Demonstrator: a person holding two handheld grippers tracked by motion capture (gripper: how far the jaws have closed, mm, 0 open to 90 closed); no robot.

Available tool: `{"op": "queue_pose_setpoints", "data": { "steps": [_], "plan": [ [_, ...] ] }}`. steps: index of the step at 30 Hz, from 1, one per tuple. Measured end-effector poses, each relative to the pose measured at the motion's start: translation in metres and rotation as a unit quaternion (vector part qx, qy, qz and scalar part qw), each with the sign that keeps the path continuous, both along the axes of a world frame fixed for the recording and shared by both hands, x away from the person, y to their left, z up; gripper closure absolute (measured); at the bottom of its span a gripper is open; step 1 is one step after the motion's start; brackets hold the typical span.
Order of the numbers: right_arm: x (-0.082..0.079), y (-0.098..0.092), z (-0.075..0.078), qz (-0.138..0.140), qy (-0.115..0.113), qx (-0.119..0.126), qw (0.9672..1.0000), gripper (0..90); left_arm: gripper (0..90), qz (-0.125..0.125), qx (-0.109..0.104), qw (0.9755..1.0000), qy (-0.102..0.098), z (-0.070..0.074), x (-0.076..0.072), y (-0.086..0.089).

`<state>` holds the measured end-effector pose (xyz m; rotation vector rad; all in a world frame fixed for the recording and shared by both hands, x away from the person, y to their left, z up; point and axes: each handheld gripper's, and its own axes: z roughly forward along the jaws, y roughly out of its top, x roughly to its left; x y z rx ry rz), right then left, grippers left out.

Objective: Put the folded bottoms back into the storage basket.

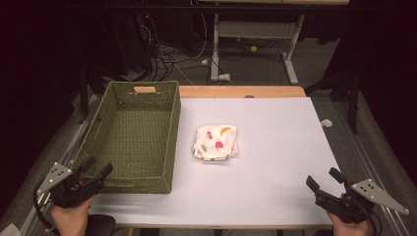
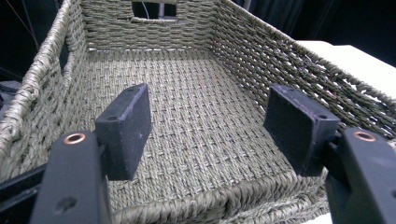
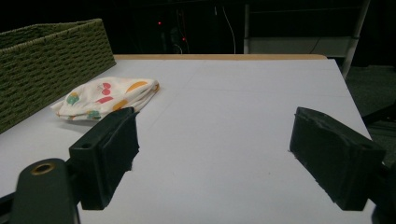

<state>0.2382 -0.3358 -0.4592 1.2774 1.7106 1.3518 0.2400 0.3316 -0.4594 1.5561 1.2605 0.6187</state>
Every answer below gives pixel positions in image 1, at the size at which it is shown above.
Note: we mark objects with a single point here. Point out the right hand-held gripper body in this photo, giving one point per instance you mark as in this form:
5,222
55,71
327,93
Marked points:
347,205

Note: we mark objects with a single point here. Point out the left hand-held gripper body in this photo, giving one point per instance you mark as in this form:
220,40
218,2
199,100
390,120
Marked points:
70,193

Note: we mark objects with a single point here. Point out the green woven basket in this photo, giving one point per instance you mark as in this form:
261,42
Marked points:
137,141

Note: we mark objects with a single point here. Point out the white fruit-print cloth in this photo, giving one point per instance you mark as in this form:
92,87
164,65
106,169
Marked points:
216,142

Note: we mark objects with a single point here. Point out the person's right hand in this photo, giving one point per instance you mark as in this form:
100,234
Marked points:
349,229

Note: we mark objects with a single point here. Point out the person's left hand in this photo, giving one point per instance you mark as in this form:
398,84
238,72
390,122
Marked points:
70,219

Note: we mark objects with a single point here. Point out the black chair seat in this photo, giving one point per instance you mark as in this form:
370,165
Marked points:
101,226

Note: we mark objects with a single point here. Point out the white paper sheet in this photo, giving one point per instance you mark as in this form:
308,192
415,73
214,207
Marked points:
272,164

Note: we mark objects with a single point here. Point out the crumpled white paper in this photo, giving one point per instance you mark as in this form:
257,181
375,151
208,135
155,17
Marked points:
326,123

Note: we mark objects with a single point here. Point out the white paper cup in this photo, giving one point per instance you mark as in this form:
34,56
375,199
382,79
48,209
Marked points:
225,77

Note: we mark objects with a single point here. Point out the small white plug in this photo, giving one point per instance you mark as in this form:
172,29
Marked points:
205,61

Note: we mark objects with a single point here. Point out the yellow tennis ball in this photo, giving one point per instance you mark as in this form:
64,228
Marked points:
253,48

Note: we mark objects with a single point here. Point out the aluminium rail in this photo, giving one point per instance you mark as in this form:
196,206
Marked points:
364,157
46,196

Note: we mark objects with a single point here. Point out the white metal desk frame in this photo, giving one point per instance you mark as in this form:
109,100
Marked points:
255,29

